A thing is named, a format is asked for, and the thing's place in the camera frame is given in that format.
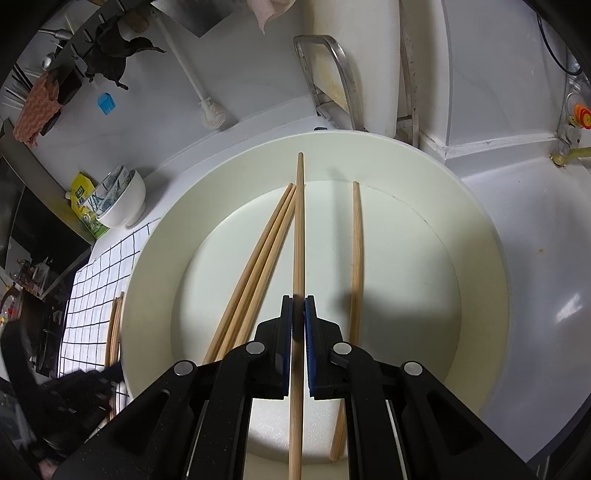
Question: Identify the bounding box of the white cutting board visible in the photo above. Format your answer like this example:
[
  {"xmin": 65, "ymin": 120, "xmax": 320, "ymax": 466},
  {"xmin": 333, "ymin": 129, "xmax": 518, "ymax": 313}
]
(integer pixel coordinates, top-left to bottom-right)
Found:
[{"xmin": 308, "ymin": 0, "xmax": 403, "ymax": 139}]

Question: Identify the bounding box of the black checked white cloth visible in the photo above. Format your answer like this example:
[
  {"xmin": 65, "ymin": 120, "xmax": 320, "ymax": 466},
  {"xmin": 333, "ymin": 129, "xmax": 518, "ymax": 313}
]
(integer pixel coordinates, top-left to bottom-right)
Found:
[{"xmin": 58, "ymin": 219, "xmax": 162, "ymax": 411}]

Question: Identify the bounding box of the white dish brush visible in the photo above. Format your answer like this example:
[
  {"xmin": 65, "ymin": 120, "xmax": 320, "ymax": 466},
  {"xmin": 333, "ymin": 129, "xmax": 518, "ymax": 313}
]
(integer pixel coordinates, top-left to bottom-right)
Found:
[{"xmin": 156, "ymin": 11, "xmax": 228, "ymax": 131}]

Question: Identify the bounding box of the black wall rail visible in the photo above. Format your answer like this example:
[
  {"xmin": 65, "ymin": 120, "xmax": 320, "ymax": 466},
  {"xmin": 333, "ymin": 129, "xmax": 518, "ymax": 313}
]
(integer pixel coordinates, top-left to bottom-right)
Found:
[{"xmin": 44, "ymin": 0, "xmax": 160, "ymax": 81}]

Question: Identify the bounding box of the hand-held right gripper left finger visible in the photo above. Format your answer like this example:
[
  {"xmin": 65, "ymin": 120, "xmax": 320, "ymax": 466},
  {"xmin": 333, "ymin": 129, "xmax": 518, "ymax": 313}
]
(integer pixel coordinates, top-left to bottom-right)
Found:
[{"xmin": 60, "ymin": 295, "xmax": 294, "ymax": 480}]

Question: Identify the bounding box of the blue patterned bowl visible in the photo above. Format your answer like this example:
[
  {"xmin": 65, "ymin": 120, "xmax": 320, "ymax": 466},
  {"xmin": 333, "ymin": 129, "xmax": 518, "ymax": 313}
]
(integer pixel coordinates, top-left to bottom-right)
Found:
[
  {"xmin": 90, "ymin": 165, "xmax": 134, "ymax": 204},
  {"xmin": 83, "ymin": 180, "xmax": 127, "ymax": 219}
]

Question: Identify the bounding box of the large white basin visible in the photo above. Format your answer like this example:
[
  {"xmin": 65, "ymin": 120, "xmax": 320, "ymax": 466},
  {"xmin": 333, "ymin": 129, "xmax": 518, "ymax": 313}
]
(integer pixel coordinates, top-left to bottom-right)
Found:
[{"xmin": 121, "ymin": 131, "xmax": 509, "ymax": 465}]

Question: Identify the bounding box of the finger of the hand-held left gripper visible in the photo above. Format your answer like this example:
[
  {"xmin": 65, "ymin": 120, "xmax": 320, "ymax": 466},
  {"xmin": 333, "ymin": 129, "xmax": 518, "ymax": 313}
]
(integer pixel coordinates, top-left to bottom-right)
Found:
[{"xmin": 58, "ymin": 361, "xmax": 124, "ymax": 395}]

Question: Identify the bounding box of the orange knitted cloth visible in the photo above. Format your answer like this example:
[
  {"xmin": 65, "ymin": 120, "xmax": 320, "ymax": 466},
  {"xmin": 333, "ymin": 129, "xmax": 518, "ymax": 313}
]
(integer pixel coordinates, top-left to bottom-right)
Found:
[{"xmin": 12, "ymin": 73, "xmax": 64, "ymax": 148}]

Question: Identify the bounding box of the black gas stove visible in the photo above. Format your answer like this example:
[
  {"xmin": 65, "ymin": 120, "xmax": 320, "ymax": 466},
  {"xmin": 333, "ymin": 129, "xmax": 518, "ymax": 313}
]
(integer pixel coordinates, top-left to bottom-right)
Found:
[{"xmin": 0, "ymin": 258, "xmax": 75, "ymax": 374}]

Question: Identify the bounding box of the black range hood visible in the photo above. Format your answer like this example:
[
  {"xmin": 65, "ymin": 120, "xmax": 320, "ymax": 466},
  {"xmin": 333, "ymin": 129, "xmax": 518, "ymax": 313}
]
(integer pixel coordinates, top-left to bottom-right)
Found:
[{"xmin": 0, "ymin": 115, "xmax": 93, "ymax": 278}]

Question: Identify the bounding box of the black cable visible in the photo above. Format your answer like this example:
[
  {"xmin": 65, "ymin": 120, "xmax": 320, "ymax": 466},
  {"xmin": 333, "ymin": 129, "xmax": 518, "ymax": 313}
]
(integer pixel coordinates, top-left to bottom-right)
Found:
[{"xmin": 536, "ymin": 13, "xmax": 583, "ymax": 75}]

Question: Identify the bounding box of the pink hanging cloth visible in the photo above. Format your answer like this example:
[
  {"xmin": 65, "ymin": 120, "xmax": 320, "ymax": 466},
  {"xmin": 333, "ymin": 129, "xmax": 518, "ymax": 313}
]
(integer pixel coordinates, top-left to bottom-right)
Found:
[{"xmin": 246, "ymin": 0, "xmax": 297, "ymax": 36}]

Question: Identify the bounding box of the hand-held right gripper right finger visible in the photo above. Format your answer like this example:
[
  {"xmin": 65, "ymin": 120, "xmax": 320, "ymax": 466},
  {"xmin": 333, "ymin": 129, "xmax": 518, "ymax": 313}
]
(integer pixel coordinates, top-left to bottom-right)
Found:
[{"xmin": 304, "ymin": 295, "xmax": 539, "ymax": 480}]

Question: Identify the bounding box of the gas valve with orange knob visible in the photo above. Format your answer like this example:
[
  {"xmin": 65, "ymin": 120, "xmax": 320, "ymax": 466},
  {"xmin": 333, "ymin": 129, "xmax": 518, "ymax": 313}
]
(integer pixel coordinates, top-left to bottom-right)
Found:
[{"xmin": 550, "ymin": 76, "xmax": 591, "ymax": 168}]

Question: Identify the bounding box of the yellow seasoning pouch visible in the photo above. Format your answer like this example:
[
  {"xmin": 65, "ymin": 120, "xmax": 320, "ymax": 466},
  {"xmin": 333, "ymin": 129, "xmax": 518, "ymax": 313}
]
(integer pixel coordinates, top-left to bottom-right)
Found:
[{"xmin": 68, "ymin": 172, "xmax": 110, "ymax": 240}]

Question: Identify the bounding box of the bundle of wooden chopsticks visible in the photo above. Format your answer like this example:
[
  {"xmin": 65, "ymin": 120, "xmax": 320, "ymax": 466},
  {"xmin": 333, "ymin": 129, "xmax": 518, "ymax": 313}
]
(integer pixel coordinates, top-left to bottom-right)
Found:
[{"xmin": 104, "ymin": 292, "xmax": 125, "ymax": 423}]

